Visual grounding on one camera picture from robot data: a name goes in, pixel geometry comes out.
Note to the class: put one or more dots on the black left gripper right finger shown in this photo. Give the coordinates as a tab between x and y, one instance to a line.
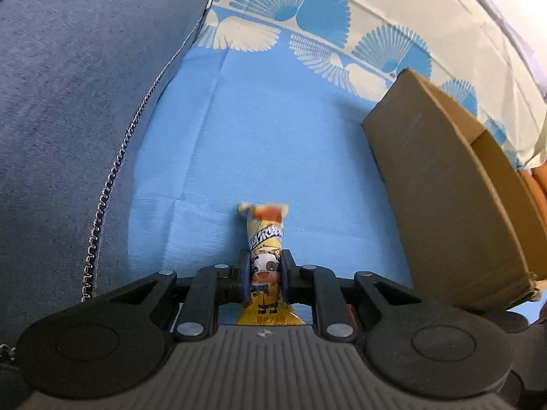
318	288

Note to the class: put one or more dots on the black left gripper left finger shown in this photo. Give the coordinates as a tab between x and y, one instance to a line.
212	286

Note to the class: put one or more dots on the yellow cartoon snack stick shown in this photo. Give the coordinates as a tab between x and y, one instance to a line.
266	305

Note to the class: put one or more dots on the brown cardboard box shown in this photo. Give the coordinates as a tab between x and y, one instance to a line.
472	233

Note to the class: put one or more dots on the blue fan pattern cloth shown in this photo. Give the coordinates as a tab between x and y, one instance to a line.
267	108

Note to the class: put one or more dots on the blue denim cushion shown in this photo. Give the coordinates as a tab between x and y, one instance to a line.
80	80

